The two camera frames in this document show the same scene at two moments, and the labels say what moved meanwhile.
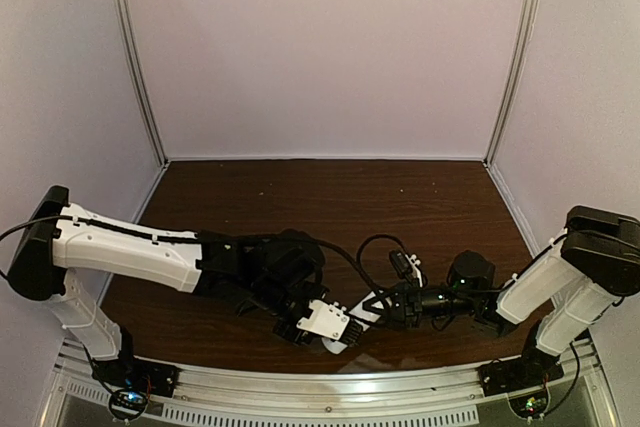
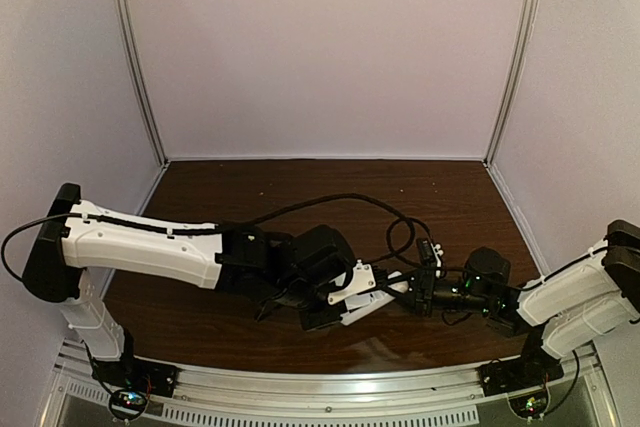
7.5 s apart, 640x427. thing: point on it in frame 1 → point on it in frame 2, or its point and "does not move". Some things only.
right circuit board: [530, 406] does not move
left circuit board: [127, 403] does not move
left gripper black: [305, 339] → [312, 322]
